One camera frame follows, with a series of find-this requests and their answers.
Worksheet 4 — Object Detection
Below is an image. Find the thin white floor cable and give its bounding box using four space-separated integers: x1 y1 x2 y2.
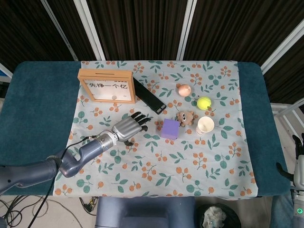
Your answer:
32 195 95 218

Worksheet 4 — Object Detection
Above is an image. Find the black floor cable bundle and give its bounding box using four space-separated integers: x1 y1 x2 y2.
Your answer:
0 195 31 228

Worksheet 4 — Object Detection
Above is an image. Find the wooden frame coin box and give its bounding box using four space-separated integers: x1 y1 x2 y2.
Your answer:
77 68 136 105

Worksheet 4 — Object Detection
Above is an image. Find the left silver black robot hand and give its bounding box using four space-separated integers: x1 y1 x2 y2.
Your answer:
111 111 152 146

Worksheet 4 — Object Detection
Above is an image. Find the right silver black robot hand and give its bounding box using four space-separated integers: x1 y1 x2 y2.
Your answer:
275 134 304 190

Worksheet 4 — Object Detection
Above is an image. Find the black trash bin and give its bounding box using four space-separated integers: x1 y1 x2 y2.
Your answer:
196 203 242 228

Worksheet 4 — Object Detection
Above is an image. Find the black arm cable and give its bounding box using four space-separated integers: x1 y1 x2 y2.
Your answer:
28 134 113 228

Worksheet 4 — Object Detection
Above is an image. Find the black power plug cluster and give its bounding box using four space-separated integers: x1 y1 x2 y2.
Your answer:
79 196 99 214

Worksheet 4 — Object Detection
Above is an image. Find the teal table cover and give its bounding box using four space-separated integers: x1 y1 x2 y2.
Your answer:
0 61 289 198

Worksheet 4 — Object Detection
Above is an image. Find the white metal rack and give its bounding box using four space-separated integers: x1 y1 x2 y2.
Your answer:
270 98 304 124

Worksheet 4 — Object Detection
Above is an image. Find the yellow tennis ball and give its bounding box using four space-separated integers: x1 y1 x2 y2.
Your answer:
197 96 212 111

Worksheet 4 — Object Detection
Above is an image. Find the white paper cup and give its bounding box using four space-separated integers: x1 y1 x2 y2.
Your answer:
196 116 215 136

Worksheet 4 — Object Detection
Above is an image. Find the brown plush toy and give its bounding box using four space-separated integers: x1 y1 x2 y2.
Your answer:
175 110 196 127

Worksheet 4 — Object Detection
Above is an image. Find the crumpled white paper waste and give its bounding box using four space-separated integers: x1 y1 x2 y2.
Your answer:
203 206 228 227

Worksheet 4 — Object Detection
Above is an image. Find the dark slatted folding screen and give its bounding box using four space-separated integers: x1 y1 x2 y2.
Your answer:
0 0 304 105

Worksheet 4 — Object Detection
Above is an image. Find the blue white sign board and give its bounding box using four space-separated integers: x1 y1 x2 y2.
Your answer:
0 63 13 84

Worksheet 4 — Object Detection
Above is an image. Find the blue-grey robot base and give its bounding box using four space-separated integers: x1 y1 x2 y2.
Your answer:
95 196 197 228

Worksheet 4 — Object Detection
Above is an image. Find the floral leaf tablecloth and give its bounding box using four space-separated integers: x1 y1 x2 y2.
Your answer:
52 60 259 198

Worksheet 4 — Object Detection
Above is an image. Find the pink peach ball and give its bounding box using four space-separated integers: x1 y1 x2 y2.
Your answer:
178 84 192 96

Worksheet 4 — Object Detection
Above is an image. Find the black rectangular case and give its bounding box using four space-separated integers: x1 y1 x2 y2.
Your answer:
132 76 167 115

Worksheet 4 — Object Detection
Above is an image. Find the purple foam cube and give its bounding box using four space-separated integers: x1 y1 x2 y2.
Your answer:
161 119 180 139

